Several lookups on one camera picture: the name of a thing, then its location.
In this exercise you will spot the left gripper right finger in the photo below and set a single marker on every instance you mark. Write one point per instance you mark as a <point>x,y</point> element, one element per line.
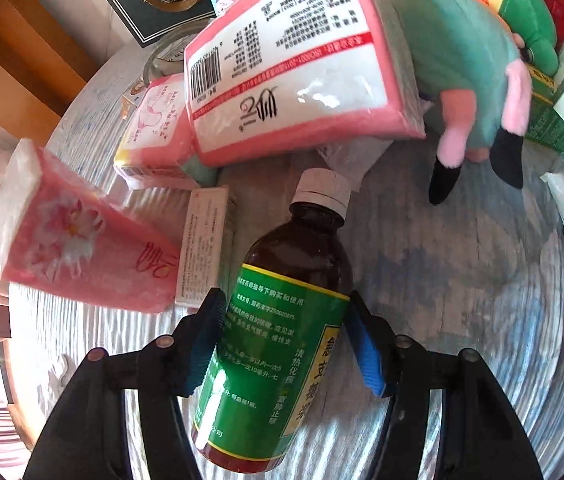
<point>481,436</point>

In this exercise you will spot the large pink tissue pack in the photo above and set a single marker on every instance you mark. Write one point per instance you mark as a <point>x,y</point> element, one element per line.
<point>274,76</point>

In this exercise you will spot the small pink tissue pack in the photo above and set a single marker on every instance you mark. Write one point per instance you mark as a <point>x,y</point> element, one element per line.
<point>158,149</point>

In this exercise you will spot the yellow green duck plush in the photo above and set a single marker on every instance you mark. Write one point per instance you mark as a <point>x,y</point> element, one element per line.
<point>532,21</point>

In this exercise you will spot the small white medicine box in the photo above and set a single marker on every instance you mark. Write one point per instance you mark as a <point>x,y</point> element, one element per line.
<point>207,244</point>

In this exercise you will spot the green label syrup bottle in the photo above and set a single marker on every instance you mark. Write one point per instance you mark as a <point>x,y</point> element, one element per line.
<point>280,329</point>

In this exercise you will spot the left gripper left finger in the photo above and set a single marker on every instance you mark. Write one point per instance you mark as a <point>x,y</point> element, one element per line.
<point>86,436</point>

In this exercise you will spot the teal dress pig plush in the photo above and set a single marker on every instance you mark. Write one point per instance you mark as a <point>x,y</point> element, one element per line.
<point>468,64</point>

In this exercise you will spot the pink flower tissue pack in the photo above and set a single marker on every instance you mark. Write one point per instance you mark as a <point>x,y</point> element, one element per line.
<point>62,235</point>

